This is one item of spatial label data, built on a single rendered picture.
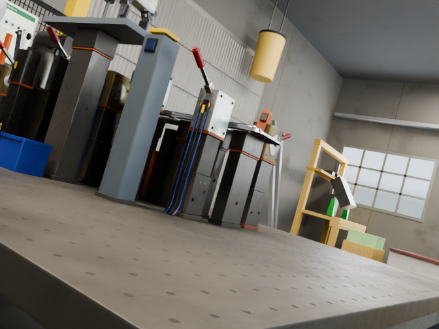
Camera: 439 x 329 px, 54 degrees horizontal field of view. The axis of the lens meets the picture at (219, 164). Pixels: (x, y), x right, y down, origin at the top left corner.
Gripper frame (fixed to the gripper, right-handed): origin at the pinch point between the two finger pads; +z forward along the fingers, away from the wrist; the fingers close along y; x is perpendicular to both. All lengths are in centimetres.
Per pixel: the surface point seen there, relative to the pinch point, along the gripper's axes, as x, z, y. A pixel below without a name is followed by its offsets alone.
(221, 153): -23.4, 27.2, 30.4
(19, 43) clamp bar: 78, 3, 25
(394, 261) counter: -62, 63, 485
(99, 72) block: 7.6, 15.1, 1.2
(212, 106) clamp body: -27.5, 17.3, 9.0
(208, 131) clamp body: -28.3, 24.2, 9.2
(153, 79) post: -16.7, 16.1, -5.1
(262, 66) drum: 141, -129, 406
